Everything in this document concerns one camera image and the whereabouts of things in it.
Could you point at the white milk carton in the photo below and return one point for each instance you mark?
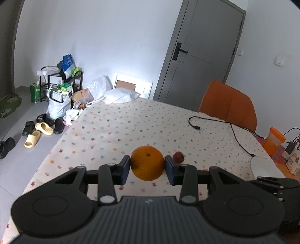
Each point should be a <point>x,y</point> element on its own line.
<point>294,163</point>

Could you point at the beige slipper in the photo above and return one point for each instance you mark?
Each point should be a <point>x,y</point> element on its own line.
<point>44,128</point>
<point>32,139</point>

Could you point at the white light switch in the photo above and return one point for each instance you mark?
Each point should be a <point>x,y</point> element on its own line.
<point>280,60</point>

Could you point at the green packet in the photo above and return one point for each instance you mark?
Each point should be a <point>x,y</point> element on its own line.
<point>76,71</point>

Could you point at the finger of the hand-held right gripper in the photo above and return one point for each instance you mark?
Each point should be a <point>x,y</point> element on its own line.
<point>276,180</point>
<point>264,185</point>

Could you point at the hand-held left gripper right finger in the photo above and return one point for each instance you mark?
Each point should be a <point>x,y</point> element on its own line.
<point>170,170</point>

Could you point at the white and pink plastic bag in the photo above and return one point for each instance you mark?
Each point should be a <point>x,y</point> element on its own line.
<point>71,116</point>

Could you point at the orange plastic jar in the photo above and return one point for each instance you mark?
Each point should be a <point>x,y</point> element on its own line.
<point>274,140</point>

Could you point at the green cloth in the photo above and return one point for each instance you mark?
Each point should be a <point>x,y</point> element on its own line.
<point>9,105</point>

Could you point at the brown printed bag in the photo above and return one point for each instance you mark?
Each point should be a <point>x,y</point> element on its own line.
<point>82,97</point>

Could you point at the black shoe rack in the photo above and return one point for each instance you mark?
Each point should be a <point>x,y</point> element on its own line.
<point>44,84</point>

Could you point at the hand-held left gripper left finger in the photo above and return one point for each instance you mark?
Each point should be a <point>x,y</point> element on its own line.
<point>125,170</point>

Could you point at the floral tablecloth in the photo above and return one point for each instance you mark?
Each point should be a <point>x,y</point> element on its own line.
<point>117,131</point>

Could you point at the grey door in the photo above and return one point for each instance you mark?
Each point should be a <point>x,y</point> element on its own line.
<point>201,70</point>

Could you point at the black shoe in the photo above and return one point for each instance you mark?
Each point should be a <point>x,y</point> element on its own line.
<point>7,147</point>

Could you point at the red plum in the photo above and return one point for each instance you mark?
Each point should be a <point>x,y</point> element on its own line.
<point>178,157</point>

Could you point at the black power adapter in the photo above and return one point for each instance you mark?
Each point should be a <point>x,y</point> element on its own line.
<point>290,147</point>

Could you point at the translucent plastic bag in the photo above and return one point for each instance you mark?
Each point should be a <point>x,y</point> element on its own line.
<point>99,86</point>

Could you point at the white bowl with blue rim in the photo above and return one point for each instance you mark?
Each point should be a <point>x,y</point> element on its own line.
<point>262,166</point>

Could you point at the large orange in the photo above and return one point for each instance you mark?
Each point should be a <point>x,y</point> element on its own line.
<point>147,163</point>

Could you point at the white picture frame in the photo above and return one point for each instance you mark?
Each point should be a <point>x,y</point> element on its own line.
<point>144,88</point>

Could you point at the green box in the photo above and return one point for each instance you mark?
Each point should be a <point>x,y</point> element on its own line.
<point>35,93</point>

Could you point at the blue and white bag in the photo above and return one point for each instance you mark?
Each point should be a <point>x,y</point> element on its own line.
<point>68,65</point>

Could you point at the white bag with basket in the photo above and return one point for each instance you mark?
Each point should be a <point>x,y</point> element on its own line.
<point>57,109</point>

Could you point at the black slipper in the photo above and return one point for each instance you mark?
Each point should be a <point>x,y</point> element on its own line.
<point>59,125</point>
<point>45,119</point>
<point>28,127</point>

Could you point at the orange chair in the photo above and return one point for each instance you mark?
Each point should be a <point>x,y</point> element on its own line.
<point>227,105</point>

